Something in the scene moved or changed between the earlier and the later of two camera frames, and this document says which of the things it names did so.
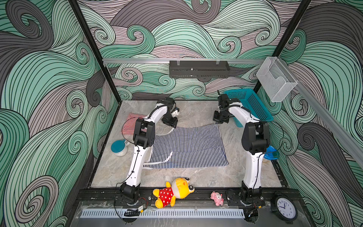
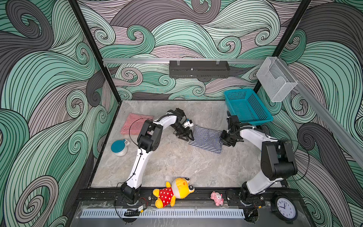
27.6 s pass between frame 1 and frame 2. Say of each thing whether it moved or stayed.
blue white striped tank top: moved
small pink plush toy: stayed
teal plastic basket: stayed
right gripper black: moved
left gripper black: moved
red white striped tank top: stayed
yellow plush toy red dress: stayed
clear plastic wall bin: stayed
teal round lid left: stayed
